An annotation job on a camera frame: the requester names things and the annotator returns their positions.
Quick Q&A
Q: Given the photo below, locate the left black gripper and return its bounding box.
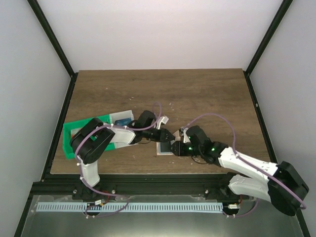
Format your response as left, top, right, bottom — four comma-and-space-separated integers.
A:
143, 127, 175, 143

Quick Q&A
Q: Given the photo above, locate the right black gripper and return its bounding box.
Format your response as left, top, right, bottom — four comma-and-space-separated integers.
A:
168, 141, 202, 157

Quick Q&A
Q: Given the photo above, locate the beige card holder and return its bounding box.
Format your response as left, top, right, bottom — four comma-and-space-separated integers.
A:
156, 130, 182, 156

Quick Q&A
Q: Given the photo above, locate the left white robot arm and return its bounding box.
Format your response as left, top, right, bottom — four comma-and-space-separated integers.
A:
70, 110, 175, 199

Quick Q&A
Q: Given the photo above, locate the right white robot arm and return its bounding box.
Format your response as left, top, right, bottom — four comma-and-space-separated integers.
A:
171, 125, 309, 216

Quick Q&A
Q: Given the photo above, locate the blue vip card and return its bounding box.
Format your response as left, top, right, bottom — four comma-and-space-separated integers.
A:
115, 118, 132, 126

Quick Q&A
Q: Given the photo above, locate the red white card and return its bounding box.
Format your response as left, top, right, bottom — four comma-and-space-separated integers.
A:
70, 128, 81, 139

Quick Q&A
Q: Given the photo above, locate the white plastic bin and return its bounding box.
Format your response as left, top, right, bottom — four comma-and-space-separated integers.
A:
109, 110, 135, 149

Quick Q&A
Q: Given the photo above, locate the green plastic bin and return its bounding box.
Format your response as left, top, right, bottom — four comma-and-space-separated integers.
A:
62, 115, 115, 159

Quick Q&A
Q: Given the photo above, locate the light blue slotted strip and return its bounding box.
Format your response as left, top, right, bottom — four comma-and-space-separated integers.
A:
36, 202, 223, 213

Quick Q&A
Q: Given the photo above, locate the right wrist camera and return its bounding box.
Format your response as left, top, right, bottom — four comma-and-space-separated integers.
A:
179, 127, 189, 140

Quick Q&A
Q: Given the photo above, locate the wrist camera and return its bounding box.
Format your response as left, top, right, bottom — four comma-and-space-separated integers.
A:
179, 127, 189, 140
155, 116, 169, 129

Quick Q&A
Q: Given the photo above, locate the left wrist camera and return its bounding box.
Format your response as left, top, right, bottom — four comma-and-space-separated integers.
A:
155, 116, 169, 129

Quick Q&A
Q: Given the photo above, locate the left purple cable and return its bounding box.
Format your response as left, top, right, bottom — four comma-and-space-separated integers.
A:
74, 102, 164, 218

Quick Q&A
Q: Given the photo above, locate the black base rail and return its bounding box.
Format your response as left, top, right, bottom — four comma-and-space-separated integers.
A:
32, 174, 293, 201

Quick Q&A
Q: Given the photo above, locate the right black frame post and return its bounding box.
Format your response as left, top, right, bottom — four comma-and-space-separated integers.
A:
246, 0, 294, 73

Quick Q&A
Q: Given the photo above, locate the black frame post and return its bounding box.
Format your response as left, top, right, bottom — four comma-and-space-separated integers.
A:
246, 0, 294, 73
26, 0, 76, 76

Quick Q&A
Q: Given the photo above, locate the left black frame post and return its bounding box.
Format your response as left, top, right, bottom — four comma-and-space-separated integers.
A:
26, 0, 76, 76

